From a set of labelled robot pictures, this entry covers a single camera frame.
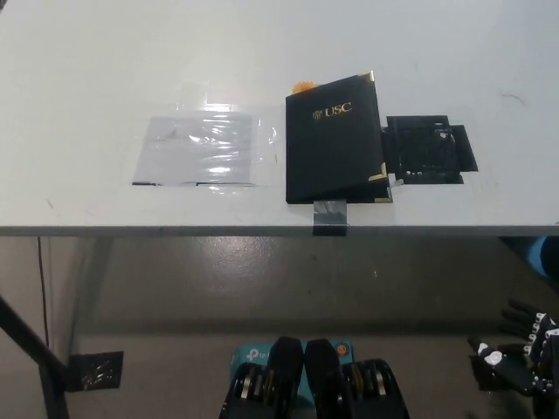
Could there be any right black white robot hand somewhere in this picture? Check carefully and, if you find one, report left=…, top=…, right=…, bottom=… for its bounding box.
left=466, top=299, right=559, bottom=399

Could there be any black USC diary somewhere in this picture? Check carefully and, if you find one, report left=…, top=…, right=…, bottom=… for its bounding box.
left=285, top=70, right=394, bottom=205

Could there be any blue object under desk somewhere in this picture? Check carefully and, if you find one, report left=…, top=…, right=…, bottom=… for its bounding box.
left=521, top=236, right=559, bottom=278

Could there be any black tape patch on desk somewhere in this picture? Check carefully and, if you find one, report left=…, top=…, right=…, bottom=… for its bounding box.
left=448, top=125, right=480, bottom=172

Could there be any teal tp-link box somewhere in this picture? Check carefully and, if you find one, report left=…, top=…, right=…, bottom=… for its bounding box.
left=230, top=340, right=353, bottom=396

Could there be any clear plastic tape sheet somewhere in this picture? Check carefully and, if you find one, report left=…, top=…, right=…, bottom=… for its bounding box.
left=165, top=81, right=284, bottom=194

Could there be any black metal table leg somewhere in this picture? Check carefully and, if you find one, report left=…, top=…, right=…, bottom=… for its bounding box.
left=0, top=294, right=71, bottom=419

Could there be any grey duct tape strip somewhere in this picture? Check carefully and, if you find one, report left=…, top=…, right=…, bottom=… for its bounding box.
left=312, top=199, right=349, bottom=237

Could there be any black plastic grid frame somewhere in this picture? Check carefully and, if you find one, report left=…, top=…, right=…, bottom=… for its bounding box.
left=380, top=114, right=465, bottom=184

